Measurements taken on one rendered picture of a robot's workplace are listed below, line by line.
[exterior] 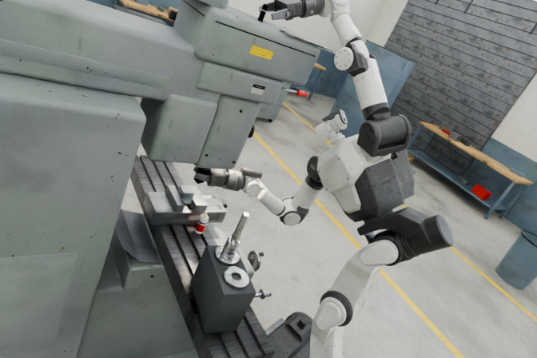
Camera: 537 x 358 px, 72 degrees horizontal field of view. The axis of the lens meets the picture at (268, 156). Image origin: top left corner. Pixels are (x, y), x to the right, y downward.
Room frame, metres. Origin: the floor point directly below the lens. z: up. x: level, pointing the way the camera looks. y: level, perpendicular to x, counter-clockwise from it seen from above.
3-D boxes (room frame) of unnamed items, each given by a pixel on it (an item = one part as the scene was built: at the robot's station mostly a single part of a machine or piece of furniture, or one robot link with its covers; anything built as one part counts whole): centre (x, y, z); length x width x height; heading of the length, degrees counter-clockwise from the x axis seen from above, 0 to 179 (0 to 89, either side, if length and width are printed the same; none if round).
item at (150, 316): (1.39, 0.21, 0.46); 0.81 x 0.32 x 0.60; 131
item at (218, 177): (1.41, 0.15, 1.23); 0.13 x 0.12 x 0.10; 26
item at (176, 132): (1.24, 0.38, 1.47); 0.24 x 0.19 x 0.26; 41
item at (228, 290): (1.01, -0.04, 1.06); 0.22 x 0.12 x 0.20; 34
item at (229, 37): (1.36, 0.24, 1.81); 0.47 x 0.26 x 0.16; 131
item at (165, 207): (1.44, 0.25, 1.01); 0.35 x 0.15 x 0.11; 132
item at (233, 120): (1.37, 0.23, 1.47); 0.21 x 0.19 x 0.32; 41
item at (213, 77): (1.34, 0.26, 1.68); 0.34 x 0.24 x 0.10; 131
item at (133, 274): (1.37, 0.23, 0.82); 0.50 x 0.35 x 0.12; 131
